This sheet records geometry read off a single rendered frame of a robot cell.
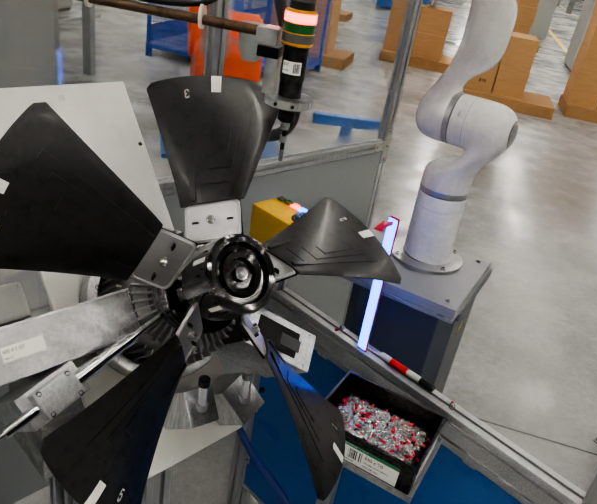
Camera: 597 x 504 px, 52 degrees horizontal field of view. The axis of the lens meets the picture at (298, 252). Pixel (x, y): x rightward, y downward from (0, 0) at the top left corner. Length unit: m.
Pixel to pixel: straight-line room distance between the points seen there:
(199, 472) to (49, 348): 1.37
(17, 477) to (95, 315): 1.16
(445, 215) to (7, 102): 0.97
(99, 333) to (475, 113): 0.93
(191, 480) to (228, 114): 1.46
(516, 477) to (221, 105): 0.87
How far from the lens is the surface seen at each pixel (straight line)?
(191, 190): 0.97
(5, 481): 2.04
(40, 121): 0.83
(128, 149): 1.18
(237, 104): 1.04
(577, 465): 2.74
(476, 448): 1.31
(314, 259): 1.02
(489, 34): 1.43
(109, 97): 1.21
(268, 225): 1.44
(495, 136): 1.43
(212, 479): 2.21
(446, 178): 1.48
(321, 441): 0.98
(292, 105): 0.85
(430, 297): 1.44
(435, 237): 1.54
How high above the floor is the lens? 1.67
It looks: 28 degrees down
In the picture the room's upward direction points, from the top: 10 degrees clockwise
